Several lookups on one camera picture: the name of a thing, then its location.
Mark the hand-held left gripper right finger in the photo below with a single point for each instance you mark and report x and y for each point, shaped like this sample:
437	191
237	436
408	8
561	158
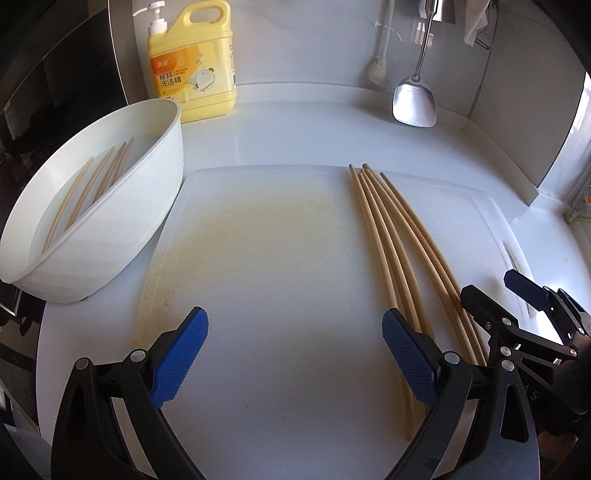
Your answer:
408	355

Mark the black gas stove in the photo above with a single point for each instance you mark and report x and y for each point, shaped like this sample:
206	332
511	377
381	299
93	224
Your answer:
9	300

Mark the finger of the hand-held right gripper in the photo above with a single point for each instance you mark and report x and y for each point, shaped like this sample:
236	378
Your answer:
528	288
487	311

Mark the beige hanging cloth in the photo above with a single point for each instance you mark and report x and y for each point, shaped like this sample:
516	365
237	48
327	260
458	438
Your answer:
478	21

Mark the black glass panel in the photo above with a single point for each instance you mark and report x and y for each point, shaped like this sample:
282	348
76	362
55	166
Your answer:
55	69

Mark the yellow detergent pump bottle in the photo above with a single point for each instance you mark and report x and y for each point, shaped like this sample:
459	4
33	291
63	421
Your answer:
194	69

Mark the white round basin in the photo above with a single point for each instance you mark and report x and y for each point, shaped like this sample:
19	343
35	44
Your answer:
115	221

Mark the white plastic cutting board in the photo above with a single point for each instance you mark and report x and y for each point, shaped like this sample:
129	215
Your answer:
277	258

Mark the metal spatula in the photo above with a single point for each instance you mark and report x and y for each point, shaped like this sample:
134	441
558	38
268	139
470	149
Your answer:
414	104

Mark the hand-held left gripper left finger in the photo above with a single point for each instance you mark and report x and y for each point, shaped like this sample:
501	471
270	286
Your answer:
180	355

